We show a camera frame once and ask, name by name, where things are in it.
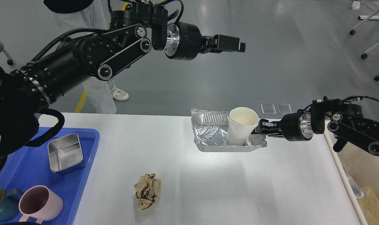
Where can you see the stainless steel rectangular container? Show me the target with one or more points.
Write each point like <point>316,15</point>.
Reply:
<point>65,154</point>

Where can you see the white paper cup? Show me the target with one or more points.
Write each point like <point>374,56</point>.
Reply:
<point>242,121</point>

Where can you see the aluminium foil tray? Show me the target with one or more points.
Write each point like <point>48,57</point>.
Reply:
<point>210,130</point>

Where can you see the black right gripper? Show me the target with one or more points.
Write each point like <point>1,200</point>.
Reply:
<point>294,127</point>

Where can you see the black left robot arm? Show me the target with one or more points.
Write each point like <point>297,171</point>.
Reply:
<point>76,55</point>

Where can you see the pink mug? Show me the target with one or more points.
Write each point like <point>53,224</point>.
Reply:
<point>40,203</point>

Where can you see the white plastic bin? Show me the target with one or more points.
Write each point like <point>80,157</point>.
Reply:
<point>359,172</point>

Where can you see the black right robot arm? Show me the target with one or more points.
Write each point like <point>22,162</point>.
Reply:
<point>343,118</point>

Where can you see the brown paper ball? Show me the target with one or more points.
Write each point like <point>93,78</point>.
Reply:
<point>147,190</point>

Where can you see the clear floor plate left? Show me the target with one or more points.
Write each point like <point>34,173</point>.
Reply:
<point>268,109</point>

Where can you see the person in light jeans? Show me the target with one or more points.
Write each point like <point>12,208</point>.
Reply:
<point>73,14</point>

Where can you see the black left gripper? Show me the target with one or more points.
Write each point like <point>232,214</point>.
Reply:
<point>184,42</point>

